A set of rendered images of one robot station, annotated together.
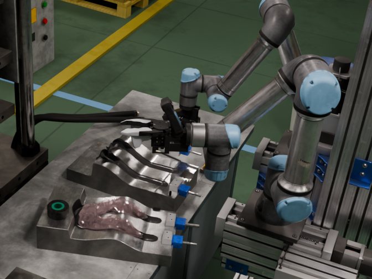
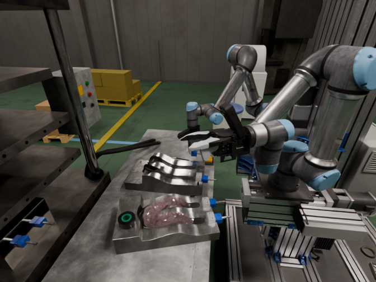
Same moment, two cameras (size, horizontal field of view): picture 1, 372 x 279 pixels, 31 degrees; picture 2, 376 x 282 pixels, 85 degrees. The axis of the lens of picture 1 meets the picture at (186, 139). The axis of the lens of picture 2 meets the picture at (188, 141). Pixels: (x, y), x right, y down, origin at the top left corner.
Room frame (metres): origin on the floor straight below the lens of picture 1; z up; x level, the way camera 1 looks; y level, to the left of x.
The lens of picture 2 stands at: (1.20, 0.29, 1.74)
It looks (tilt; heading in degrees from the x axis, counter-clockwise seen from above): 30 degrees down; 349
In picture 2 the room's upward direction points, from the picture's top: straight up
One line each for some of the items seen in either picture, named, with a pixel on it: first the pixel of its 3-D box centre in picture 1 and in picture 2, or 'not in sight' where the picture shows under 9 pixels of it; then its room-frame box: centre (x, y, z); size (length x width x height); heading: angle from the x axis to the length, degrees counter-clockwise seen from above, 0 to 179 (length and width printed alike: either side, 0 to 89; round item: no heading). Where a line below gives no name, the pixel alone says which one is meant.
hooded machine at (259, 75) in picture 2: not in sight; (245, 83); (5.10, -1.70, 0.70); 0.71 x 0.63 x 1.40; 160
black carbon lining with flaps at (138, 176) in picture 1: (135, 161); (168, 167); (2.31, 0.20, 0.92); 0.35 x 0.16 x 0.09; 71
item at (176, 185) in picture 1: (186, 191); (206, 179); (2.18, -0.02, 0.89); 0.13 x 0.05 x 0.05; 71
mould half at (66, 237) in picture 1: (110, 224); (167, 217); (1.96, 0.25, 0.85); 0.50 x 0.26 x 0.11; 88
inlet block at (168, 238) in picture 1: (179, 242); (219, 217); (1.90, -0.02, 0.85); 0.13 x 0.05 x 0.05; 88
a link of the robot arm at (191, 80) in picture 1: (190, 82); (192, 111); (2.45, 0.01, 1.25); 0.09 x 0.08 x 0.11; 97
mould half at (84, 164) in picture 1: (133, 169); (167, 172); (2.32, 0.21, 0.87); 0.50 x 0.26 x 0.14; 71
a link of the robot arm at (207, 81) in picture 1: (214, 86); (207, 110); (2.44, -0.09, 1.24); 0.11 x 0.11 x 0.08; 7
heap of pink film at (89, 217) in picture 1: (112, 214); (167, 210); (1.96, 0.25, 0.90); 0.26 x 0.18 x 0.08; 88
